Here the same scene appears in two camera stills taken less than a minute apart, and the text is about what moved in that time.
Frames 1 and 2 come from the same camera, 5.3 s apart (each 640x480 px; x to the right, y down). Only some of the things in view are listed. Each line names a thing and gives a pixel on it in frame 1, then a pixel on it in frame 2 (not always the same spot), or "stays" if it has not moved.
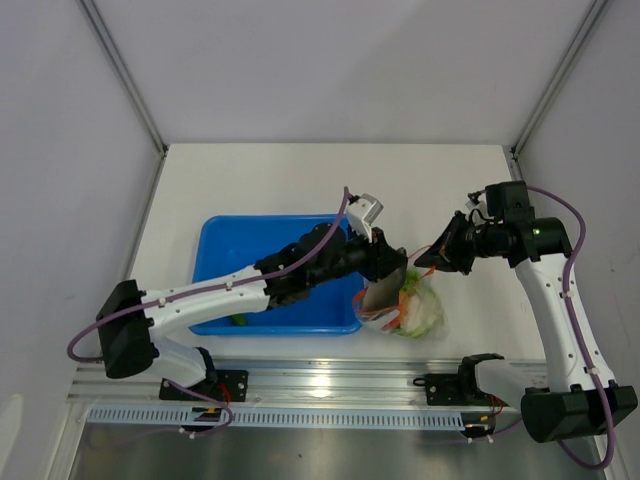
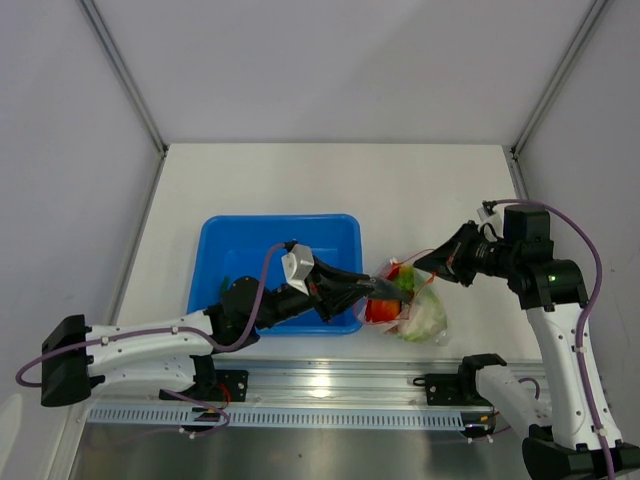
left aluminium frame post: (125, 76) stays
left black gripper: (381, 259) to (323, 280)
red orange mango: (398, 321) to (379, 310)
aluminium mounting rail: (277, 382) stays
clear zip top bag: (408, 304) stays
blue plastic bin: (228, 245) stays
